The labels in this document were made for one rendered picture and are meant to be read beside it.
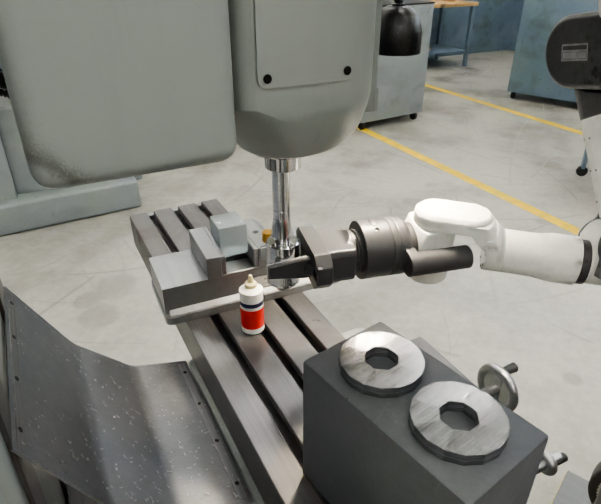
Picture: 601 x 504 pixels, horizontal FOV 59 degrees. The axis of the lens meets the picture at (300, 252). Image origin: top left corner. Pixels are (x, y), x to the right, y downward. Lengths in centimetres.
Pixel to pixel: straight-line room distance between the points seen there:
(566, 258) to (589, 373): 175
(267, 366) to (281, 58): 49
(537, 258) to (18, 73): 67
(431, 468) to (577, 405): 189
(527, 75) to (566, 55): 598
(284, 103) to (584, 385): 209
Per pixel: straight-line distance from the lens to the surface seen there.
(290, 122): 58
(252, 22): 54
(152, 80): 49
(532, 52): 679
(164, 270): 99
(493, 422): 54
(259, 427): 77
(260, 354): 88
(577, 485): 155
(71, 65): 48
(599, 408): 240
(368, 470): 58
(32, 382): 72
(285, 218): 71
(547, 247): 82
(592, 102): 85
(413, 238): 78
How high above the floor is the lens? 153
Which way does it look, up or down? 30 degrees down
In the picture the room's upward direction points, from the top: straight up
